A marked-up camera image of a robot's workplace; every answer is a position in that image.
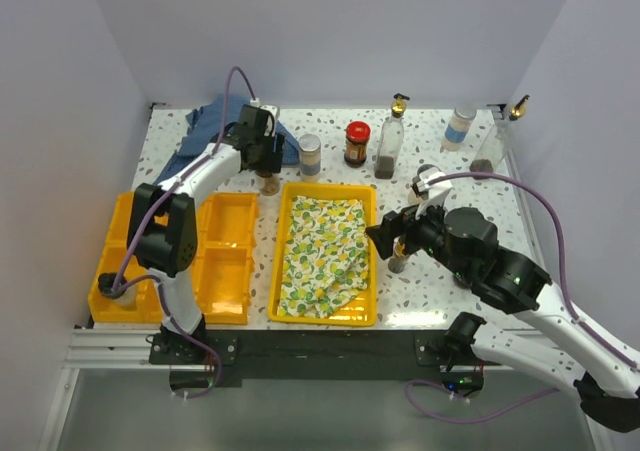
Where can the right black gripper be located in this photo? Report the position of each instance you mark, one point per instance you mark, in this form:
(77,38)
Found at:
(394,224)

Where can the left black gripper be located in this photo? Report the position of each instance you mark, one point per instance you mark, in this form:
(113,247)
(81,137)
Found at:
(272,162)

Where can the brown spice shaker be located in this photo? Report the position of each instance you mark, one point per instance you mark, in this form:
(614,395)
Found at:
(269,183)

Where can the blue label spice jar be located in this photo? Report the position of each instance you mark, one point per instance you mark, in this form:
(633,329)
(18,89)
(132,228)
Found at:
(310,157)

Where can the black cap seasoning shaker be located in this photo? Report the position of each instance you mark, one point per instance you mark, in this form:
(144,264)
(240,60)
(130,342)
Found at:
(123,294)

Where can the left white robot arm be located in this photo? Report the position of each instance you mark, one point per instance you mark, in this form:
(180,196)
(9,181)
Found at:
(163,234)

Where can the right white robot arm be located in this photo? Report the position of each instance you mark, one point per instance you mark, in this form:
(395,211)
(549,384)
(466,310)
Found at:
(603,378)

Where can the dark bottle gold band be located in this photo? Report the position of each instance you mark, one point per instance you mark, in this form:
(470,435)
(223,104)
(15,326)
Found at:
(398,261)

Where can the grey cap salt grinder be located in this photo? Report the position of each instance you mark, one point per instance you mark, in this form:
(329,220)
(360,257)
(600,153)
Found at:
(418,186)

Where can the lemon print cloth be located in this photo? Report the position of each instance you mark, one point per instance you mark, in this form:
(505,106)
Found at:
(326,257)

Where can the blue checkered shirt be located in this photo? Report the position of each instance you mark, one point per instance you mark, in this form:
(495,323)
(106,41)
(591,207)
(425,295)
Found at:
(203,126)

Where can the yellow flat tray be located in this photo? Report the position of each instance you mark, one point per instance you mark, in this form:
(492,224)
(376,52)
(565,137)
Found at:
(361,312)

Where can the yellow compartment organizer tray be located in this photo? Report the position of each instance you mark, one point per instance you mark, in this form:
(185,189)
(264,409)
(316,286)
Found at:
(220,272)

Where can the glass oil bottle gold pourer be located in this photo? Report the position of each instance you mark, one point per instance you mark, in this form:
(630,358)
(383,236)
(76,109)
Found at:
(391,138)

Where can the red lid sauce jar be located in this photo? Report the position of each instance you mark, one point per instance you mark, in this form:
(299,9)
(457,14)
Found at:
(357,139)

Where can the corner glass bottle gold pourer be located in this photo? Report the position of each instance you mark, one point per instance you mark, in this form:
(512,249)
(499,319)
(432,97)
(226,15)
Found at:
(496,144)

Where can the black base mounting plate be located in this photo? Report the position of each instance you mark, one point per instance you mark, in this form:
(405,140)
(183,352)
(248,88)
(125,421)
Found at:
(396,355)

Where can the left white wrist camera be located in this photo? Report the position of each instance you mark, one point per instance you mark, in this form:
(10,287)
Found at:
(269,114)

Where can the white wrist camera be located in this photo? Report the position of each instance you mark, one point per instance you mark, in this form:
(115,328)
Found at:
(439,189)
(269,114)

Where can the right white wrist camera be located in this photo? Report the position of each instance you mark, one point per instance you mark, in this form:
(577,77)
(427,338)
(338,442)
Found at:
(439,189)

